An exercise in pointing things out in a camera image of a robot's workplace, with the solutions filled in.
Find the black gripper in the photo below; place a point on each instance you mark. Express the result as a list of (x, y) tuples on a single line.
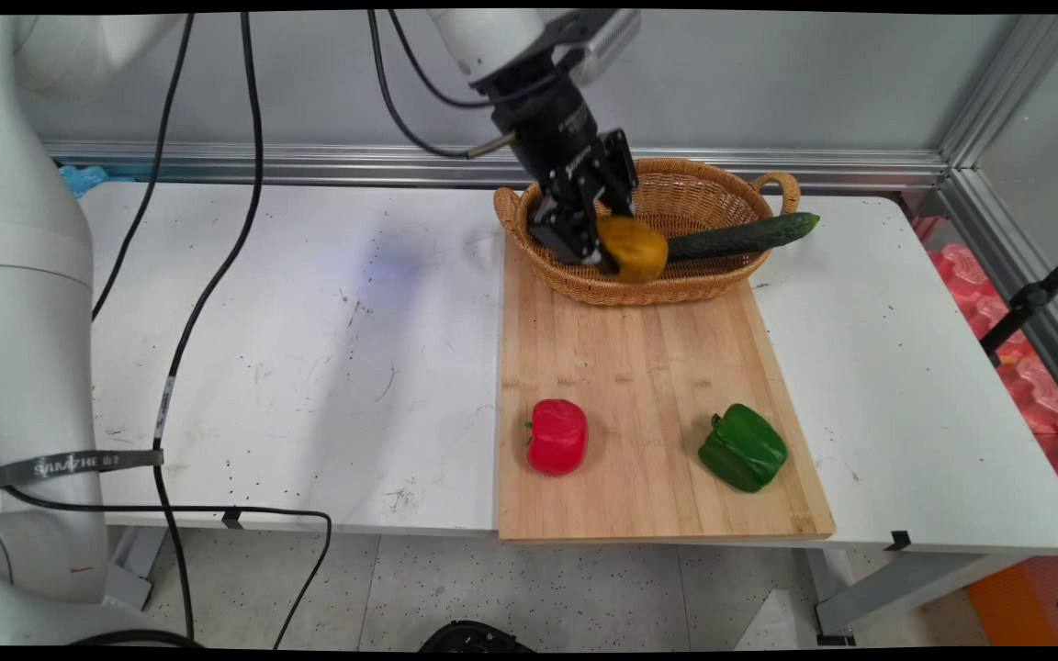
[(552, 128)]

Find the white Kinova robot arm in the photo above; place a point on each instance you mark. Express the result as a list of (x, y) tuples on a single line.
[(28, 321)]

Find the oval woven wicker basket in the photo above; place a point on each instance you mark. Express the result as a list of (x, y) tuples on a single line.
[(676, 275)]

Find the green toy cucumber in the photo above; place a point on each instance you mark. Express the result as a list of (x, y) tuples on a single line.
[(740, 236)]

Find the light wooden cutting board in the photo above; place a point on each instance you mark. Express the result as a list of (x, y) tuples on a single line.
[(648, 367)]

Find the red toy bell pepper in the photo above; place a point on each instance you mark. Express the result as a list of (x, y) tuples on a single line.
[(557, 439)]

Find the green toy bell pepper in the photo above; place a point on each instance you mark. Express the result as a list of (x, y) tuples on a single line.
[(745, 450)]

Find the black tripod stand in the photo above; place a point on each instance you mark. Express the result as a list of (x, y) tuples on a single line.
[(1029, 298)]

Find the black round device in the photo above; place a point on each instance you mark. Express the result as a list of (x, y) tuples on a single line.
[(474, 638)]

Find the black table edge clip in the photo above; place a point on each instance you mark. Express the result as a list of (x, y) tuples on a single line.
[(899, 541), (232, 519)]

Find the red bubble plastic sheet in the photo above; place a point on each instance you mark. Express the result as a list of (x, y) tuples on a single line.
[(1029, 376)]

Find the grey metal table leg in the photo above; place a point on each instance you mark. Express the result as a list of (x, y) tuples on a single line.
[(134, 565), (896, 592)]

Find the blue plastic scrap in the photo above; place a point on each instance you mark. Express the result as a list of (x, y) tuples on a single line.
[(84, 177)]

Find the orange box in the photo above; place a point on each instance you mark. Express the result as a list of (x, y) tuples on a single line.
[(1007, 606)]

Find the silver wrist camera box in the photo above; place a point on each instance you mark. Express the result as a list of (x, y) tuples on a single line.
[(607, 41)]

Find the horizontal aluminium frame rail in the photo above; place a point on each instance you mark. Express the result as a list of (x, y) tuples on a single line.
[(309, 163)]

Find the sloping aluminium side rail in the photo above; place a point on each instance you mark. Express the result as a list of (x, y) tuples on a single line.
[(1016, 266)]

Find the upright aluminium frame post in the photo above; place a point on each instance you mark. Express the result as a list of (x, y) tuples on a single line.
[(1011, 83)]

